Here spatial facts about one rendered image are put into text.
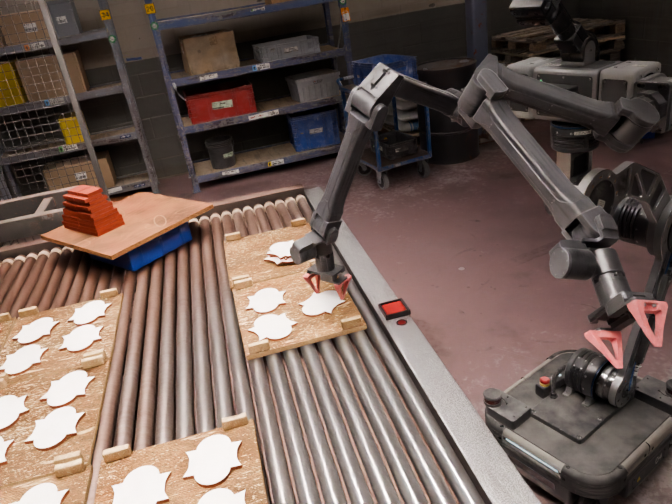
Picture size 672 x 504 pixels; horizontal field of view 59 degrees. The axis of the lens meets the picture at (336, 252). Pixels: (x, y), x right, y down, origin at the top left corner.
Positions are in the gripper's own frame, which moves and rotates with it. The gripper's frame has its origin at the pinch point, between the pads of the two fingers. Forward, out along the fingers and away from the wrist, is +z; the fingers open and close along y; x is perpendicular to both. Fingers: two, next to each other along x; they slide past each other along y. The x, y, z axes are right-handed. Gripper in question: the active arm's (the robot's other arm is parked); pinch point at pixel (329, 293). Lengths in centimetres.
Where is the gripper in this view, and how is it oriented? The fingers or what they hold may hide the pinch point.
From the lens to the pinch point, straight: 183.1
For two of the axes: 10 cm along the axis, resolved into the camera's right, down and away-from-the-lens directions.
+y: 8.0, 1.7, -5.7
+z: 1.3, 8.9, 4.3
